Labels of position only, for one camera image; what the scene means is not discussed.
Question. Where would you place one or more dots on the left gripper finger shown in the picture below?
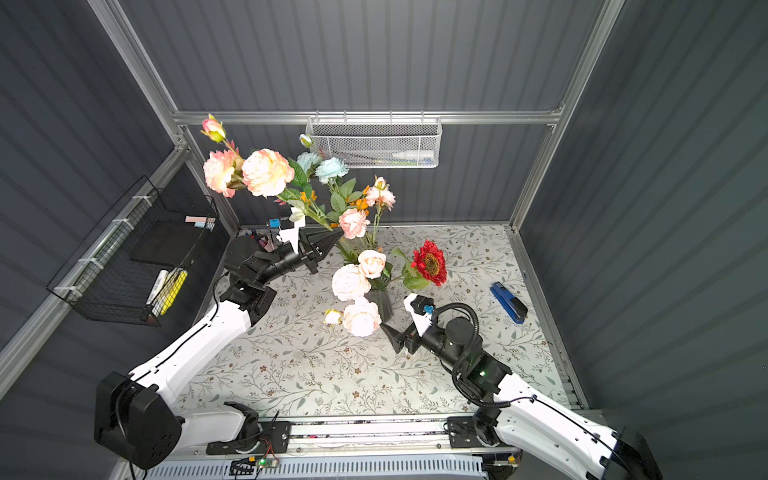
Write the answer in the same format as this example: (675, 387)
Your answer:
(313, 264)
(319, 239)

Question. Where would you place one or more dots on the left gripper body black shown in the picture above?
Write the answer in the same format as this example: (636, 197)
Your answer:
(304, 251)

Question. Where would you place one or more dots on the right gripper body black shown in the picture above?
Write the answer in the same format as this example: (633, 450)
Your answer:
(411, 335)

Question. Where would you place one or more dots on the pale pink peony cluster stem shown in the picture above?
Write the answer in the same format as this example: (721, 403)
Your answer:
(361, 317)

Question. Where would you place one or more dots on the pink peony stem with bud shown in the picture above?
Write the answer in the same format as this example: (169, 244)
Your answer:
(264, 173)

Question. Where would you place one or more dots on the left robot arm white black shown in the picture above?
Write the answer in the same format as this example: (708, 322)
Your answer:
(154, 386)

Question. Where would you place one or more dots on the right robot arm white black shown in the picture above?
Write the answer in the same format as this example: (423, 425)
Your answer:
(509, 411)

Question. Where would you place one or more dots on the dark glass ribbed vase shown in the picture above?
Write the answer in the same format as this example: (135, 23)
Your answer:
(380, 296)

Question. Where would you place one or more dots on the small pink flower spray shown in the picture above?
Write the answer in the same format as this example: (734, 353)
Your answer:
(379, 197)

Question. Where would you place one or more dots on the orange flower stem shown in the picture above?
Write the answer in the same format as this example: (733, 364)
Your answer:
(338, 203)

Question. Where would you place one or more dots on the light blue flower stem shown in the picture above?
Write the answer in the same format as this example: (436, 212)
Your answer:
(329, 171)

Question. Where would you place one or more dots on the red gerbera flower stem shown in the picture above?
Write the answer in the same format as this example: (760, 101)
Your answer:
(425, 267)

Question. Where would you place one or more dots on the floral table mat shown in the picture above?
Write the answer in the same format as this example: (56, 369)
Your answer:
(295, 364)

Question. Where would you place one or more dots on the blue stapler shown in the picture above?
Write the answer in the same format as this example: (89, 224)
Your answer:
(513, 306)

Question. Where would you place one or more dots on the yellow highlighter in basket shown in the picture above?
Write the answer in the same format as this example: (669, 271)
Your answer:
(174, 283)

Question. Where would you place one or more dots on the white marker in mesh basket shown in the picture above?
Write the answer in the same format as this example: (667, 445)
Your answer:
(412, 157)

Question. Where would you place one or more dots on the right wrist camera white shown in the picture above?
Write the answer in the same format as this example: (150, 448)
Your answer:
(421, 309)

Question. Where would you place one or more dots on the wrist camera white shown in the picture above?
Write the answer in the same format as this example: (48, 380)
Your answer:
(421, 309)
(286, 230)

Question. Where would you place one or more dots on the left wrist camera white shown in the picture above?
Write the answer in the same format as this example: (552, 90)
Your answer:
(286, 230)

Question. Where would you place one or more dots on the white mesh wall basket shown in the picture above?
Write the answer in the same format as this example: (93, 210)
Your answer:
(366, 143)

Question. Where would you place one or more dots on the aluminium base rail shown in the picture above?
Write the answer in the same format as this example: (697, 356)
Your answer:
(372, 435)

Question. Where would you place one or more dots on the black wire wall basket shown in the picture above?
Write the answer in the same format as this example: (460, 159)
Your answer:
(159, 229)

